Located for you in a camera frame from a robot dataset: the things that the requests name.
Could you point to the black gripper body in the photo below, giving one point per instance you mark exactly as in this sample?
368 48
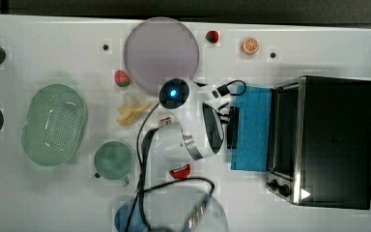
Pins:
220 112

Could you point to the orange slice toy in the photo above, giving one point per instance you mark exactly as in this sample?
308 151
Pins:
250 46

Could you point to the yellow banana toy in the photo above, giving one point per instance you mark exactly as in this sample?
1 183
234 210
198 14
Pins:
132 109

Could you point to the red strawberry toy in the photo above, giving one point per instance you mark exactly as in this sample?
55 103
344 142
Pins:
212 37
121 79

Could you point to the green perforated colander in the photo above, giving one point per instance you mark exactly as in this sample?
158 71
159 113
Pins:
55 125

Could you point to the black toaster oven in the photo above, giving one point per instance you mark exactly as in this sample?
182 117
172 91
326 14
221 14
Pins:
320 142

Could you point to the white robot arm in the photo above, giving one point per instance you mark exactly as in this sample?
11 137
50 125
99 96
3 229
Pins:
197 133

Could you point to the blue bowl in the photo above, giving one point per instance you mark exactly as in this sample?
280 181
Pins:
128 219

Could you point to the lilac round plate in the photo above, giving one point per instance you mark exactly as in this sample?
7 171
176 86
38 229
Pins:
160 48

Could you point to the green mug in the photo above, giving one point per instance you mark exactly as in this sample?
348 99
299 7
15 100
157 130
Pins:
113 161

